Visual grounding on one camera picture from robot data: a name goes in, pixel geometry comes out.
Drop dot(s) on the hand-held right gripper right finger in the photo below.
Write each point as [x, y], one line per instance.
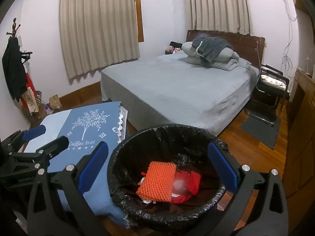
[222, 167]

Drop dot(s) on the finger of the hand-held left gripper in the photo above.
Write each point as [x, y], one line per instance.
[55, 146]
[34, 131]

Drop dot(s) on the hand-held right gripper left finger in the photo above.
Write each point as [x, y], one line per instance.
[94, 167]

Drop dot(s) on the red cloth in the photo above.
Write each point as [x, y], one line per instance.
[193, 179]

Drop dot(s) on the red plastic bag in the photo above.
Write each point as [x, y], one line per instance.
[181, 198]

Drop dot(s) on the black lined trash bin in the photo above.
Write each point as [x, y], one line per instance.
[147, 142]

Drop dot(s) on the orange foam net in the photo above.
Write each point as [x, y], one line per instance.
[156, 182]

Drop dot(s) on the purple white floor item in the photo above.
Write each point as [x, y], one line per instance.
[48, 107]

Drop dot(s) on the beige printed tote bag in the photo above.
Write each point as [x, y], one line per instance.
[30, 100]

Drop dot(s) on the striped bag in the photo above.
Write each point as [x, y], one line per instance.
[39, 97]

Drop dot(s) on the blue tree print tablecloth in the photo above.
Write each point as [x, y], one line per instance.
[86, 127]

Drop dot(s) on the brown paper bag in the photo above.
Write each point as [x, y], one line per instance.
[55, 102]

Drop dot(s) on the grey floor mat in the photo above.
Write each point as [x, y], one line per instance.
[260, 132]

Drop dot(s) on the black clothes hanger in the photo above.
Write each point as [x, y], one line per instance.
[25, 54]

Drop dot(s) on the black metal chair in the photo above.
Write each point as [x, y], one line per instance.
[268, 98]

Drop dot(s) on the bed with grey sheet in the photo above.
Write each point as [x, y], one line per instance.
[177, 91]

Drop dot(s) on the patterned chair cushion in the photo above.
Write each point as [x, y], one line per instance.
[273, 80]

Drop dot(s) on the wooden coat rack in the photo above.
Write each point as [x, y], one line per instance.
[14, 27]

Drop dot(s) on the wide beige curtain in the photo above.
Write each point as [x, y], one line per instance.
[98, 29]

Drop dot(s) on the dark grey clothing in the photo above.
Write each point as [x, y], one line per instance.
[212, 46]

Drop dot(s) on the folded grey duvet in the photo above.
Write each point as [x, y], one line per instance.
[189, 50]

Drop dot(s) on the dark wooden headboard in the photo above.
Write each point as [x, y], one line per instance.
[246, 44]

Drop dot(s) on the pinkish item beside bed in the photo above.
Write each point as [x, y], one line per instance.
[171, 50]

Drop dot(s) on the black item beside bed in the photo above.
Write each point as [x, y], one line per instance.
[176, 43]

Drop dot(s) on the narrow beige curtain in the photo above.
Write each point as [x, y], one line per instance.
[219, 7]

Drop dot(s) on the wooden window frame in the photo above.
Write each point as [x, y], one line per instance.
[139, 12]

